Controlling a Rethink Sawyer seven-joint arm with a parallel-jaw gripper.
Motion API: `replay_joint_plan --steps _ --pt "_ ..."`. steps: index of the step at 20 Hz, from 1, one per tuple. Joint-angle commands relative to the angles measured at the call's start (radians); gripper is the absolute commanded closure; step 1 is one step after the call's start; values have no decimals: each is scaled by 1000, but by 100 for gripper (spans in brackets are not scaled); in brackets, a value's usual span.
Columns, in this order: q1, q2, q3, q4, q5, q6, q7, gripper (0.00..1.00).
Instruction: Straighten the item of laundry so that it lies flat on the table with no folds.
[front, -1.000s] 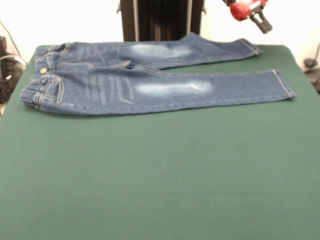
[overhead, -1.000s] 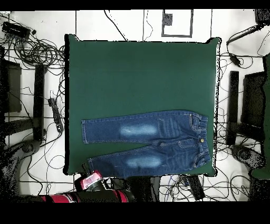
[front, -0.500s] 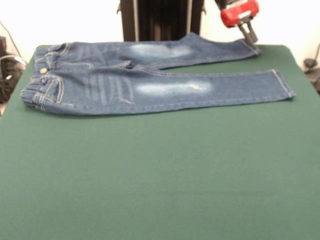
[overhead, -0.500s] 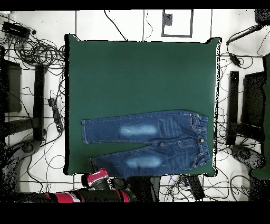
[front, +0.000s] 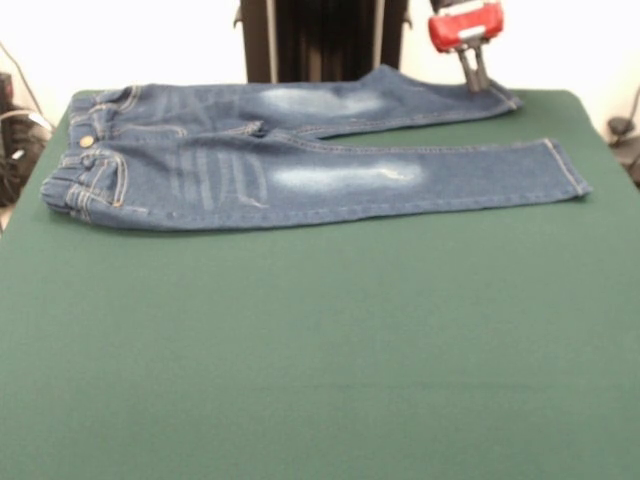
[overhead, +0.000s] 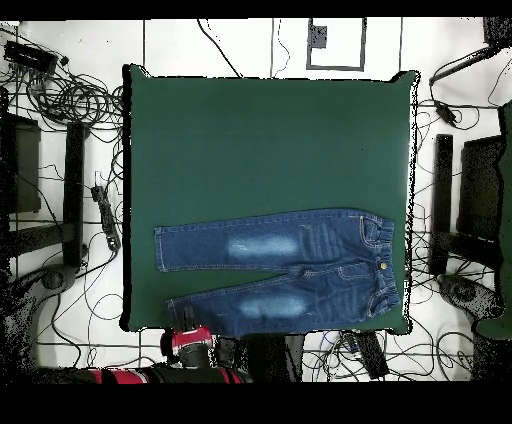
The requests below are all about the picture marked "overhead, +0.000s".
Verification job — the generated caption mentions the blue denim jeans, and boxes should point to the blue denim jeans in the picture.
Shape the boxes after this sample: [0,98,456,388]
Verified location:
[153,207,402,339]

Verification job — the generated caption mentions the black power strip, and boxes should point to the black power strip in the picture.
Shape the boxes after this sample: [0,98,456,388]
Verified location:
[354,331,390,380]
[90,184,122,252]

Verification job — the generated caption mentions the black stand base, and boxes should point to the black stand base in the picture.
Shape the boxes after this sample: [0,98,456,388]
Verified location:
[437,274,502,320]
[38,265,78,292]

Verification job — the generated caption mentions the narrow black panel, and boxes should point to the narrow black panel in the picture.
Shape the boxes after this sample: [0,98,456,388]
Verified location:
[430,133,456,276]
[62,120,88,268]

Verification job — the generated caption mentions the dark green table cloth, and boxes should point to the dark green table cloth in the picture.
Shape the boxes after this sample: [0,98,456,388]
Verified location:
[119,65,419,335]

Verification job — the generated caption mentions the wide black panel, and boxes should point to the wide black panel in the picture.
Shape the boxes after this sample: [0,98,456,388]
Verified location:
[456,134,506,242]
[0,113,42,214]

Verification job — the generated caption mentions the black electronics box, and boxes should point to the black electronics box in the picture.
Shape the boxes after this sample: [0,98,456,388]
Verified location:
[3,40,60,74]

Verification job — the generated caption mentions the black power adapter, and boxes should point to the black power adapter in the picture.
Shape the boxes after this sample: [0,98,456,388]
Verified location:
[433,99,460,128]

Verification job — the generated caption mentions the black bar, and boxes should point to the black bar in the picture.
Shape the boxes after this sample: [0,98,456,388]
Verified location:
[428,44,502,86]

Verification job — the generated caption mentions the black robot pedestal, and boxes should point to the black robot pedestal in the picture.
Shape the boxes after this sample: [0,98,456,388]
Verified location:
[211,333,306,382]

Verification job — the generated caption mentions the tangle of black cables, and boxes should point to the tangle of black cables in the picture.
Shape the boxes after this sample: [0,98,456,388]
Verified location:
[26,72,124,130]

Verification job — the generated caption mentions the grey square frame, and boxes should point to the grey square frame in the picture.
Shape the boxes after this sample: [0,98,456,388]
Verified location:
[306,17,368,73]

